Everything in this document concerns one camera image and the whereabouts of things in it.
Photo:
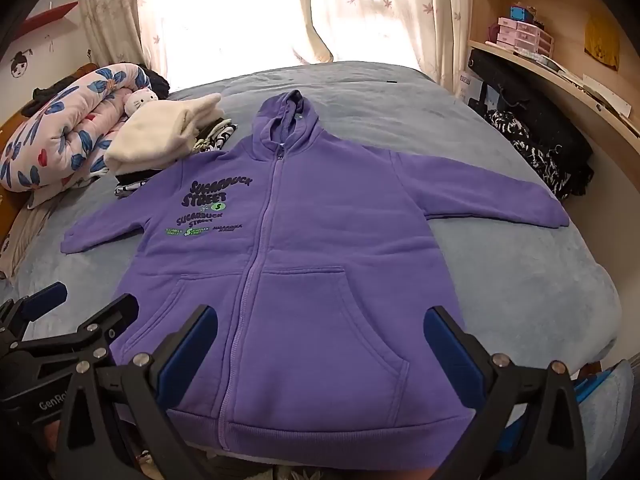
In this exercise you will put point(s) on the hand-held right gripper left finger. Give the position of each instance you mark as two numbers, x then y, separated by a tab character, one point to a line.
190	350

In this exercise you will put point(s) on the cream folded garment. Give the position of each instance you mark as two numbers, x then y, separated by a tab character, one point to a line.
160	135

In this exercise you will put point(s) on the white cat plush toy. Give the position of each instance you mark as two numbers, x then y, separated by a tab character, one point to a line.
140	102

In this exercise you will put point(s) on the small blue box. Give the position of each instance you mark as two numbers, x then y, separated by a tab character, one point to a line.
521	12

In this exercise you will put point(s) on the cartoon face wall sticker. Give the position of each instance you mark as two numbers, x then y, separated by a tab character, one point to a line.
21	64

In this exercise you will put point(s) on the purple zip hoodie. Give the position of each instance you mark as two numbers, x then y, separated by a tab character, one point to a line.
300	240

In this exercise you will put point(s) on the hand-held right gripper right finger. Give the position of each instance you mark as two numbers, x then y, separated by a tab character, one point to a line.
452	355

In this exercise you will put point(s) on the grey-blue bed blanket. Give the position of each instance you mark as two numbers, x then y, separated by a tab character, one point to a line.
500	280

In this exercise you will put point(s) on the white labelled box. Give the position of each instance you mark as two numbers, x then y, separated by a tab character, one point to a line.
467	85

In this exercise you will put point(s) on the pink drawer boxes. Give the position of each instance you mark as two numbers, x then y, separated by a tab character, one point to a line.
525	35

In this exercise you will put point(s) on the beige patterned pillow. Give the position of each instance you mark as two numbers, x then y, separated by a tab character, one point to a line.
22	242

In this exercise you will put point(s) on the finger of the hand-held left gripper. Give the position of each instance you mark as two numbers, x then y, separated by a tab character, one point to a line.
112	312
45	296

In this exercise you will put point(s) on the wooden wall shelf unit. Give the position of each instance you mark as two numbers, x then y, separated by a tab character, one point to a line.
580	95

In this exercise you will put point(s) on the black and white patterned cloth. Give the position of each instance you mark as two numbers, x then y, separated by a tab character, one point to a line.
530	152

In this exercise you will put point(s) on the floral beige curtain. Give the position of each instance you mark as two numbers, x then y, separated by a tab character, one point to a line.
380	15
115	15

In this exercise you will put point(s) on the black and white striped clothing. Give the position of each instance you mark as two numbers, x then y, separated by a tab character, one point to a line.
215	135

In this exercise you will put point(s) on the yellow cloth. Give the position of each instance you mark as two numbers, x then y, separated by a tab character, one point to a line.
602	42

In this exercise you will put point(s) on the red wall shelf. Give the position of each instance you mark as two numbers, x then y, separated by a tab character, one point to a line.
47	20

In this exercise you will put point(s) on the black bag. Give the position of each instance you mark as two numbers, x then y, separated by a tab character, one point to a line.
550	115

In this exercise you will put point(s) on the floral pink quilt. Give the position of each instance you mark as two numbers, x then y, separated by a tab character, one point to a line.
55	125

